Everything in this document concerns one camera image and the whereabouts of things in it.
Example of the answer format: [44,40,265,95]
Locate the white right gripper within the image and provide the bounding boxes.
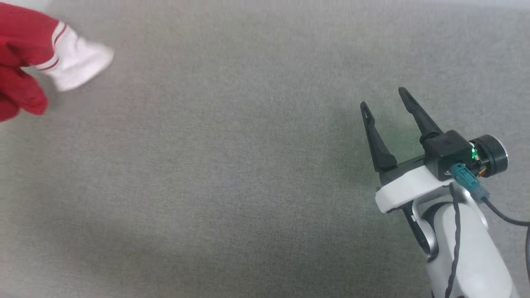
[360,87,509,214]

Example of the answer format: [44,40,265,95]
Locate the red and white garment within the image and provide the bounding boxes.
[0,2,115,123]

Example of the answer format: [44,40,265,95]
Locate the black cable with teal connector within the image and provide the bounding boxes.
[450,163,530,286]

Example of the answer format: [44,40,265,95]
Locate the thin twisted black cable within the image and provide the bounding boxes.
[444,183,462,298]

